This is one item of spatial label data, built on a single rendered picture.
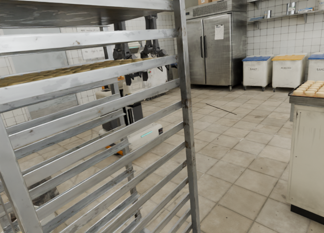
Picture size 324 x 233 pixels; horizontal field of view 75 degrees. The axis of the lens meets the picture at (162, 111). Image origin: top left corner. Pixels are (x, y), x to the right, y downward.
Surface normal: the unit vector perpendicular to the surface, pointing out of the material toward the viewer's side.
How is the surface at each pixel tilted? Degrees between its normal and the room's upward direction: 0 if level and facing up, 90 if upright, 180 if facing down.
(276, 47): 90
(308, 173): 90
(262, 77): 93
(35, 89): 90
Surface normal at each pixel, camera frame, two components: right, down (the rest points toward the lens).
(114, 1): 0.77, 0.11
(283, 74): -0.67, 0.33
